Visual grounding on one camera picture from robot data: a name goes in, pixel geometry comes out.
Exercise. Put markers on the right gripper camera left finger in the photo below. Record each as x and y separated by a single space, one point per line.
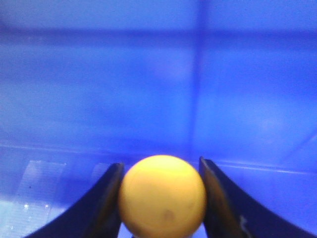
94 215

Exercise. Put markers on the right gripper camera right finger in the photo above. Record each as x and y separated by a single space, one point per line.
233 213

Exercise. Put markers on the right blue plastic crate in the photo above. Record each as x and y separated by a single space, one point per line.
87 83

